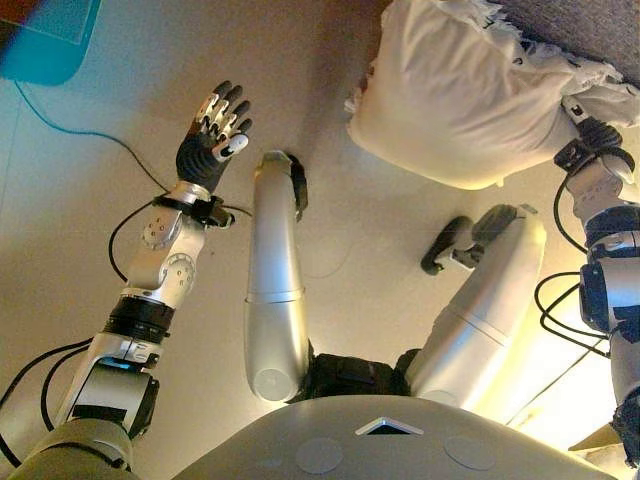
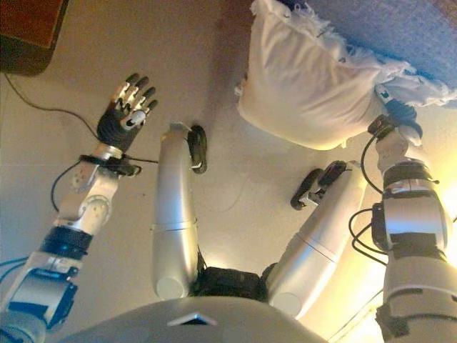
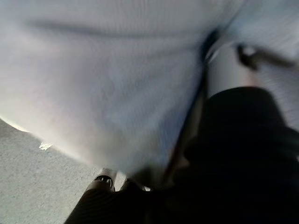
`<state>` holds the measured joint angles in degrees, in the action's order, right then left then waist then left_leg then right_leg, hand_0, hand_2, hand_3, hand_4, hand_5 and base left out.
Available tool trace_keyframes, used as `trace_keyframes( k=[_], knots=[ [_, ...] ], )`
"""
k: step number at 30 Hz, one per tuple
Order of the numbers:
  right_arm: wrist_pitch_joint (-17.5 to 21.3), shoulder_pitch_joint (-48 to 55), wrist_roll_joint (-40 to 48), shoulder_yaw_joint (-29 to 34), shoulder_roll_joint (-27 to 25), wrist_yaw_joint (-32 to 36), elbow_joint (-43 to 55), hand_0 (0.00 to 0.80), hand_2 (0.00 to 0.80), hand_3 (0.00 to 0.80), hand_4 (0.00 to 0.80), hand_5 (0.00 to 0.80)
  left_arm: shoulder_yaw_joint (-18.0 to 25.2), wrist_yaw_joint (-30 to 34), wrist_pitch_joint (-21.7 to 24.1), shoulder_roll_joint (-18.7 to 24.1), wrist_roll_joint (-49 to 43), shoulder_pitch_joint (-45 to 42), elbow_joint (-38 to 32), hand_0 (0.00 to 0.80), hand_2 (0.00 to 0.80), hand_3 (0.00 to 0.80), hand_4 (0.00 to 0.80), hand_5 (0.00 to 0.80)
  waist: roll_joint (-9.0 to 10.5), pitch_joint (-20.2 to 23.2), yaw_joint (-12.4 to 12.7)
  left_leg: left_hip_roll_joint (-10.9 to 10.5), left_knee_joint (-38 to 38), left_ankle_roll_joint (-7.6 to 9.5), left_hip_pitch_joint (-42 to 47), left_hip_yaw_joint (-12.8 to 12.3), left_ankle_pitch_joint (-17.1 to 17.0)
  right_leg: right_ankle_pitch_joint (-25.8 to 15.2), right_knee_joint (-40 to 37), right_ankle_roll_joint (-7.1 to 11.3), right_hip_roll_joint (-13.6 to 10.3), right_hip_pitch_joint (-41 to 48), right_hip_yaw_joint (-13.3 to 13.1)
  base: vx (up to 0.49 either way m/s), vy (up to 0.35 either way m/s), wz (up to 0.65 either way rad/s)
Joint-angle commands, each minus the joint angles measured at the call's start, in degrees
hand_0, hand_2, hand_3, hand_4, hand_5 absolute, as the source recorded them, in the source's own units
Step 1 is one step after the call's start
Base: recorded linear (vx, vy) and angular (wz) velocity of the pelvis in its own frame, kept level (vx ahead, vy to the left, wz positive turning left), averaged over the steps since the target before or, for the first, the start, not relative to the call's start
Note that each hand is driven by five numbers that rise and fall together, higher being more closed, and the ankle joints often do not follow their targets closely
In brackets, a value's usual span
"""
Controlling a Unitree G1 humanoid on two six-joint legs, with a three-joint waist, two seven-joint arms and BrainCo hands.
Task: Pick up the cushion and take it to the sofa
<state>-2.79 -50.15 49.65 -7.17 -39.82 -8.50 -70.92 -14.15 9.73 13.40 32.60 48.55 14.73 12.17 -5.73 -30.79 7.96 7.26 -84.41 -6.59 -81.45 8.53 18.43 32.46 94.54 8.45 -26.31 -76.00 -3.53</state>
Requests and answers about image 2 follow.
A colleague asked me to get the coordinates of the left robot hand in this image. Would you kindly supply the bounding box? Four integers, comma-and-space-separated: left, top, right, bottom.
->
96, 73, 159, 153

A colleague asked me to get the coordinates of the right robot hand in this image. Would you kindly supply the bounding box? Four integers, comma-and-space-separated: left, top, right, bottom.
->
373, 86, 419, 132

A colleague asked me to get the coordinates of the white fringed cushion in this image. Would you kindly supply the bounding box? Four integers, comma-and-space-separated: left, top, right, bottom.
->
233, 0, 457, 151

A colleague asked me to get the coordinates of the grey fabric armchair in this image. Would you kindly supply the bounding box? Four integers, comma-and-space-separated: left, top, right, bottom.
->
285, 0, 457, 85

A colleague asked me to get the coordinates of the left silver robot leg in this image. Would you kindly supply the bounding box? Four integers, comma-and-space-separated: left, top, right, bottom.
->
149, 121, 209, 300

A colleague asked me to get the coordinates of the silver robot leg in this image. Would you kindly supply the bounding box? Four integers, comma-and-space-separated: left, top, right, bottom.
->
266, 160, 368, 321
149, 121, 209, 300

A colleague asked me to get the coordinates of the glossy dark wooden cabinet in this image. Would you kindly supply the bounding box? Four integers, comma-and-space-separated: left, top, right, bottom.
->
0, 0, 71, 77

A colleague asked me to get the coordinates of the right silver robot leg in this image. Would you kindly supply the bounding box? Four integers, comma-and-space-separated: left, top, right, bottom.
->
266, 160, 368, 321

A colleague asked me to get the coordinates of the grey robot torso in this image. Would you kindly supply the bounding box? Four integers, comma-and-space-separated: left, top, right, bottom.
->
60, 296, 326, 343

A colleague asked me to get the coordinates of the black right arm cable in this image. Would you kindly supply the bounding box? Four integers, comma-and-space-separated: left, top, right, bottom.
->
360, 135, 386, 196

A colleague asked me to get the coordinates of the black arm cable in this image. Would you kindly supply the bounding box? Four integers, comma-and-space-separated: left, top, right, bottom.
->
51, 161, 86, 212
360, 135, 386, 196

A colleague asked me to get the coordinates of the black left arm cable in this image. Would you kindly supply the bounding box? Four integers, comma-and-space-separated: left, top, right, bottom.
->
51, 161, 86, 212

